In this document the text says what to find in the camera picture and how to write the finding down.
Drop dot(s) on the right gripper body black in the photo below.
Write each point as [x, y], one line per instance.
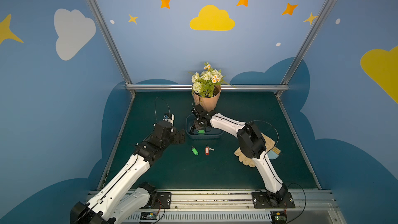
[199, 124]

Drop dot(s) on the left circuit board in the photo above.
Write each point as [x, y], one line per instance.
[148, 216]

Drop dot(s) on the beige work glove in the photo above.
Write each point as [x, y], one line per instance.
[269, 143]

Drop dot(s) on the light blue brush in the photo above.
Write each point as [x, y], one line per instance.
[274, 153]

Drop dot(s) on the pink flower pot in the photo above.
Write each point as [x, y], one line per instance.
[208, 103]

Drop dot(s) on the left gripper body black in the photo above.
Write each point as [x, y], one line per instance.
[180, 136]

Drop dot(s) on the circuit board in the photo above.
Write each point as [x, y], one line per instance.
[279, 217]
[148, 216]

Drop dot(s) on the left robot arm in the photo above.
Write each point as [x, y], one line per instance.
[110, 205]

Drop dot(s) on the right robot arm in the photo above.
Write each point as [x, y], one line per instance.
[252, 144]

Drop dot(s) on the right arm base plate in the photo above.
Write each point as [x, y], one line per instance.
[263, 200]

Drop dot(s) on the white and green flowers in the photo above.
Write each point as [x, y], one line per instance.
[206, 83]

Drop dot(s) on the right circuit board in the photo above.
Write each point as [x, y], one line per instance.
[279, 217]

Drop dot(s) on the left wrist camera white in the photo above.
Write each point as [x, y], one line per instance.
[169, 117]

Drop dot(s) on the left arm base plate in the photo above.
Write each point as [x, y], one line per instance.
[161, 198]

